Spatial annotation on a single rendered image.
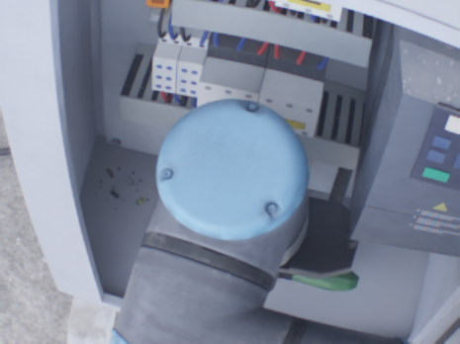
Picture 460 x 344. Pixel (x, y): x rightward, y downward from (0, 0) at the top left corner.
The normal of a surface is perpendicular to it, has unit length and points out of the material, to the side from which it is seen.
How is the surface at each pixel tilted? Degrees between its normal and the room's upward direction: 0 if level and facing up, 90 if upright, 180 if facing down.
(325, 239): 14
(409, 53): 25
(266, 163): 9
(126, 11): 90
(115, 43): 90
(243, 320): 29
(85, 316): 0
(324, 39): 90
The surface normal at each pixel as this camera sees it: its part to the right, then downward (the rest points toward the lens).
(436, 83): -0.04, -0.04
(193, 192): -0.05, -0.35
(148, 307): -0.52, -0.38
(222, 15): -0.22, 0.87
